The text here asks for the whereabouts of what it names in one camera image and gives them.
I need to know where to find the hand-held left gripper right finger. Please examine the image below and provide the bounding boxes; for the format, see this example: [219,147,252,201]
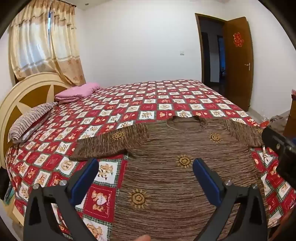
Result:
[193,158,269,241]

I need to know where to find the cream round bed headboard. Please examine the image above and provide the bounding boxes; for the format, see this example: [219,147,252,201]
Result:
[0,72,72,223]

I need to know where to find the dark cloth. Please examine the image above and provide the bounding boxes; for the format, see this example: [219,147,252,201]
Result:
[0,167,12,202]

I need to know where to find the red checked printed blanket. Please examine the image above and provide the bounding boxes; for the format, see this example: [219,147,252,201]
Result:
[6,79,296,241]

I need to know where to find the dark curtain rod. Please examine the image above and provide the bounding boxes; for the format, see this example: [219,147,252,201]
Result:
[50,0,76,7]

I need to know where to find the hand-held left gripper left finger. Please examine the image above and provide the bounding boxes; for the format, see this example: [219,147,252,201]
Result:
[23,158,100,241]

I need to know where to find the red paper door decoration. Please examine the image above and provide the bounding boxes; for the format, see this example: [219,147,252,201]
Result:
[232,32,244,47]

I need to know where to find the wooden cabinet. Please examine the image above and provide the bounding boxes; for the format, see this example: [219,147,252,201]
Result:
[283,89,296,137]

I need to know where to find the brown wooden door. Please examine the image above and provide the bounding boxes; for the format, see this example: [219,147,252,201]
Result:
[223,16,254,112]

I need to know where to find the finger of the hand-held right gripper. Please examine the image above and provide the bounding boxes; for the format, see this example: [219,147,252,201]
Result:
[262,126,288,154]

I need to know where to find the brown knit sweater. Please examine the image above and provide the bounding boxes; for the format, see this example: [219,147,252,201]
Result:
[70,115,270,241]

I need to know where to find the cream window curtain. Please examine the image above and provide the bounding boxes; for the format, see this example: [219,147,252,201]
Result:
[9,0,86,85]

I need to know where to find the brown door frame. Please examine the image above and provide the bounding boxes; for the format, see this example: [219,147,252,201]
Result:
[195,13,228,86]

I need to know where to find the pink folded quilt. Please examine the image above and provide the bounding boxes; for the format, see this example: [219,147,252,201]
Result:
[55,83,101,103]

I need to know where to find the striped pillow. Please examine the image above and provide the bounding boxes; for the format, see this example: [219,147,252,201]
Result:
[8,101,58,143]

